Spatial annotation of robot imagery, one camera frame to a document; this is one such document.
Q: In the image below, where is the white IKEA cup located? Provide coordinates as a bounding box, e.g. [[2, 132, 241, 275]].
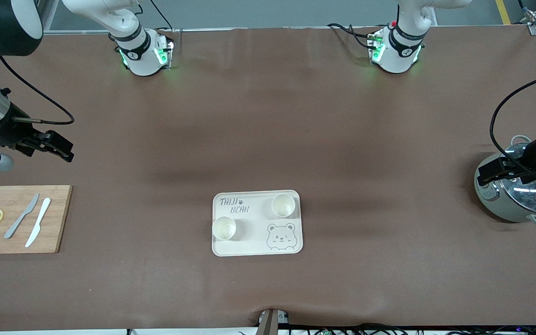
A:
[[271, 194, 295, 218], [212, 216, 237, 241]]

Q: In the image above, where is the glass pot lid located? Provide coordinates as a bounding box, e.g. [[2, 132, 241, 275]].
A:
[[498, 142, 536, 208]]

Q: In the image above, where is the grey plastic knife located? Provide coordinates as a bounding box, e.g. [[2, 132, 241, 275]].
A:
[[4, 193, 40, 240]]

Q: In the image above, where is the wooden cutting board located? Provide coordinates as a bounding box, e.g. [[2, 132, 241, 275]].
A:
[[0, 185, 73, 255]]

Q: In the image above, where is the white plastic knife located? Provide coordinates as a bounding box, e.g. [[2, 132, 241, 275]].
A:
[[25, 198, 52, 248]]

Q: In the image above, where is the cream bear print tray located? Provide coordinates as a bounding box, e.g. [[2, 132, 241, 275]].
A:
[[212, 189, 304, 257]]

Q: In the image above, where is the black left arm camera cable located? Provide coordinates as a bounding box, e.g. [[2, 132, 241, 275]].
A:
[[490, 69, 536, 161]]

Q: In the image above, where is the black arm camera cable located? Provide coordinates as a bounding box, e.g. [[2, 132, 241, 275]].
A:
[[490, 69, 536, 161], [0, 55, 75, 125]]

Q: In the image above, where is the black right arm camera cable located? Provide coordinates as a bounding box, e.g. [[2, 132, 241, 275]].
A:
[[0, 55, 75, 125]]

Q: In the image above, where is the black right arm base cable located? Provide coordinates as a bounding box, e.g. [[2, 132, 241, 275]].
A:
[[149, 0, 175, 32]]

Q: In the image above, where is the black arm base cable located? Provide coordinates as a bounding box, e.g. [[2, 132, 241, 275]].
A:
[[328, 22, 378, 49], [149, 0, 175, 32]]

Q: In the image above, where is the black left arm base cable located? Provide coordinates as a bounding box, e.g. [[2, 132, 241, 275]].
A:
[[328, 22, 378, 49]]

